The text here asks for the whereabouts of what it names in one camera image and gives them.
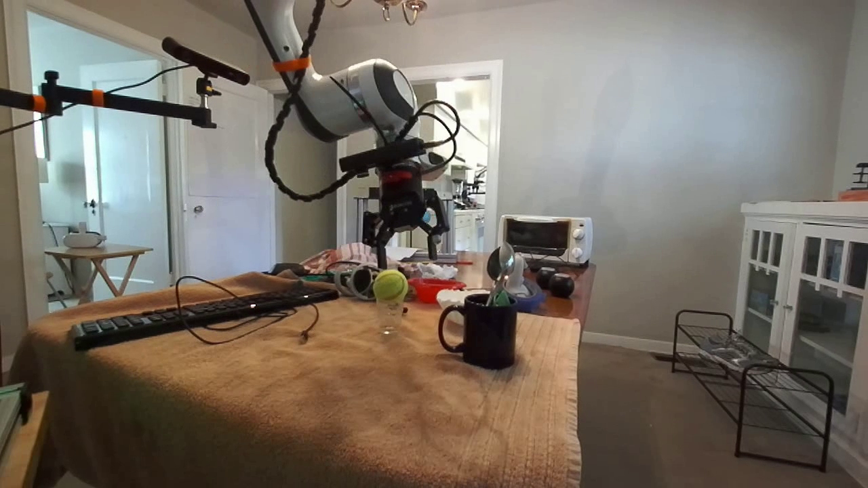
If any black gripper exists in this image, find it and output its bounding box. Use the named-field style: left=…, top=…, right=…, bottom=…
left=363, top=166, right=453, bottom=272

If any yellow-green tennis ball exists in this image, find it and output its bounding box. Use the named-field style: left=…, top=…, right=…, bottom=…
left=372, top=266, right=412, bottom=307

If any black mug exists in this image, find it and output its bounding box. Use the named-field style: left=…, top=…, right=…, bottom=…
left=438, top=292, right=521, bottom=371

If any red plastic bowl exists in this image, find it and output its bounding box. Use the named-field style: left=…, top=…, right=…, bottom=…
left=407, top=273, right=471, bottom=307

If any clear drinking glass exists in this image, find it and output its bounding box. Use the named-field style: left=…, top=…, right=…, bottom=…
left=372, top=295, right=412, bottom=342

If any white toaster oven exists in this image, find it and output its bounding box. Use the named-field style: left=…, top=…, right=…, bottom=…
left=496, top=211, right=598, bottom=268

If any white panel door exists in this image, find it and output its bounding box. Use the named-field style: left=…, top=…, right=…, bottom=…
left=174, top=70, right=279, bottom=281

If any black computer keyboard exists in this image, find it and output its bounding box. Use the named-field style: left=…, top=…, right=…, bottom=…
left=65, top=281, right=343, bottom=353

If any ceiling chandelier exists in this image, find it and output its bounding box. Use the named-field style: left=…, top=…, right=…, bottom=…
left=330, top=0, right=431, bottom=28

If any wooden folding table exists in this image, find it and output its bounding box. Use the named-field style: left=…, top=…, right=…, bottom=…
left=43, top=241, right=159, bottom=307

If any white ceramic dish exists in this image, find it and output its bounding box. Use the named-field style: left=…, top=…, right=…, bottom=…
left=60, top=224, right=110, bottom=251

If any white glass door cabinet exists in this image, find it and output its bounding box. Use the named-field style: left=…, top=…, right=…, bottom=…
left=732, top=197, right=868, bottom=456

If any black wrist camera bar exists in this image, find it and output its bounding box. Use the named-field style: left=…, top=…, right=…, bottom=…
left=336, top=136, right=429, bottom=178

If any black keyboard cable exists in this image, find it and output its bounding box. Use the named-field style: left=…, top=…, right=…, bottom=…
left=172, top=273, right=327, bottom=350

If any black corrugated cable hose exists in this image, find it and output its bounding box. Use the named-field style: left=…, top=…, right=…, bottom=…
left=260, top=0, right=384, bottom=207

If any black stereo camera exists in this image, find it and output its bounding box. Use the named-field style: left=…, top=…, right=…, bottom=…
left=161, top=34, right=254, bottom=90

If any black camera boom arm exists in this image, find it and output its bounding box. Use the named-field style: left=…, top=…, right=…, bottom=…
left=0, top=68, right=220, bottom=131

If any black wire rack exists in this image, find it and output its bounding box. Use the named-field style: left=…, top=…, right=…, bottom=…
left=670, top=307, right=837, bottom=474

